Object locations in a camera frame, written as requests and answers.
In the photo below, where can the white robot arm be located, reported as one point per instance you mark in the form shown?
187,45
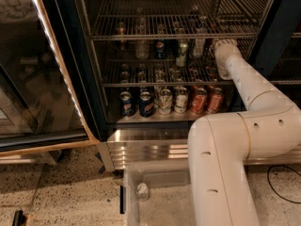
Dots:
219,144

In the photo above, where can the top wire shelf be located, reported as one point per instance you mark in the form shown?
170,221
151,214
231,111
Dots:
116,19

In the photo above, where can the clear bottle middle shelf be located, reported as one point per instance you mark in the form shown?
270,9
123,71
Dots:
142,47

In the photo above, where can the middle wire shelf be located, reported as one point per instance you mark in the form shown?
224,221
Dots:
122,69

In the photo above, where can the wire shelf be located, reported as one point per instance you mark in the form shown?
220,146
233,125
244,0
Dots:
116,19
122,69

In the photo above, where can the green can middle shelf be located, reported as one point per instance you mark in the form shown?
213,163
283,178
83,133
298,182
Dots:
182,51

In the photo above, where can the white can middle shelf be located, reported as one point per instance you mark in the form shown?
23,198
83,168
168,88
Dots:
198,48

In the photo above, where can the open glass fridge door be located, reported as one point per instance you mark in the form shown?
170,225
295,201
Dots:
39,111

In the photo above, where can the stainless steel fridge cabinet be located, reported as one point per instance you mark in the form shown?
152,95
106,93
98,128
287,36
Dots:
274,52

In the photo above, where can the clear glass in bin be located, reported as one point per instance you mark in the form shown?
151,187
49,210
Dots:
142,192

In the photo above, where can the left white green can bottom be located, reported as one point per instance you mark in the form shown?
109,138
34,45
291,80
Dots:
165,101

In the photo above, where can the right white green can bottom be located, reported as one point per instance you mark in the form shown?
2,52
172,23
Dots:
181,100

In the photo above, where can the left orange can bottom shelf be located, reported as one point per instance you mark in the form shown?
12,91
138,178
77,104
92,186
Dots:
198,100

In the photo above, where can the clear plastic storage bin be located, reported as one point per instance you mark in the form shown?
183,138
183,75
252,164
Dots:
170,200

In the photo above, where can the pepsi can middle shelf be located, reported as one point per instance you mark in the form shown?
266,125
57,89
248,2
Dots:
160,49

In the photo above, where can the right orange can bottom shelf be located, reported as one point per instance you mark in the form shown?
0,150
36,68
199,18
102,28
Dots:
215,101

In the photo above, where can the white green can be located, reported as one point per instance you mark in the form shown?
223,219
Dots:
165,101
181,100

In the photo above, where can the right pepsi can bottom shelf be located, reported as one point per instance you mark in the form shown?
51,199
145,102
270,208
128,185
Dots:
145,104

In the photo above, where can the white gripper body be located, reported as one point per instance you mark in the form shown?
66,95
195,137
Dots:
223,55

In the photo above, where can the orange can shelf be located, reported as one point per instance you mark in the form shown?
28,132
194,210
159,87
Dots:
215,101
198,100

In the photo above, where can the black object floor corner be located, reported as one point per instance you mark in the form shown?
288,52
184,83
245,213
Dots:
18,218

